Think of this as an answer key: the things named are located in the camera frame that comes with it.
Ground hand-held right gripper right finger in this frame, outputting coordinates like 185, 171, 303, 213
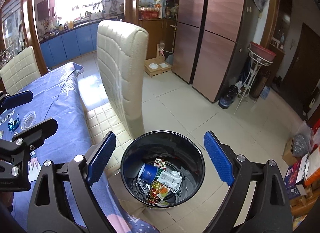
204, 130, 293, 233

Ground wooden pet bowl stand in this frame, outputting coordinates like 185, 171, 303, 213
144, 59, 173, 78

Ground green white food packet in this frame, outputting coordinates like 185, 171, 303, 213
157, 169, 183, 193

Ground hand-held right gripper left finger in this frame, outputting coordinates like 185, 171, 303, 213
27, 131, 117, 233

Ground clear round plastic lid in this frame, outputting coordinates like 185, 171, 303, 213
20, 110, 38, 130

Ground copper refrigerator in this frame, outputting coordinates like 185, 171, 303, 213
172, 0, 253, 103

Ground cream quilted leather chair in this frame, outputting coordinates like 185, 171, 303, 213
84, 20, 150, 173
0, 46, 42, 96

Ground blue foil wrapper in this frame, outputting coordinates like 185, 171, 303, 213
7, 114, 20, 131

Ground pet water dispenser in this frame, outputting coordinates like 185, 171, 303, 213
156, 40, 167, 59

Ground white metal plant stand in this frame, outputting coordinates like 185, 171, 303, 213
235, 48, 269, 114

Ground purple cardboard box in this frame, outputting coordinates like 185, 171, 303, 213
285, 160, 309, 198

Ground dark wooden door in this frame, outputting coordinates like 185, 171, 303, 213
292, 23, 320, 116

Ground blue kitchen counter cabinets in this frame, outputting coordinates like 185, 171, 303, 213
39, 15, 125, 68

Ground red plastic basin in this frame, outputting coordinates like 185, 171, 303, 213
249, 41, 277, 64

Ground orange paper box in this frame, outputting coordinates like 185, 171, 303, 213
154, 185, 171, 200

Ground red gold checkered wrapper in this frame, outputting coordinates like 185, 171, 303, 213
145, 158, 167, 203

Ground cardboard box with grey bag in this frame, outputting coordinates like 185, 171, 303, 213
282, 120, 316, 166

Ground dark blue water jug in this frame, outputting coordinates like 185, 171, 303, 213
218, 85, 239, 109

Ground wooden shelf cabinet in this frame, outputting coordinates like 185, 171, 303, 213
125, 0, 180, 61

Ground black round trash bin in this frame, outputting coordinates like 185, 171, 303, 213
120, 130, 206, 207

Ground silver blister pack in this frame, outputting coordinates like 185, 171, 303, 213
137, 180, 150, 195

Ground blue paper cup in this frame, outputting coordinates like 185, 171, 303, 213
137, 163, 158, 185

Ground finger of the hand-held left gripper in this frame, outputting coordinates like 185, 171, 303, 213
12, 118, 58, 156
0, 91, 34, 116

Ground grey wall water heater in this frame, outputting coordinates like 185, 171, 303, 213
37, 0, 50, 21

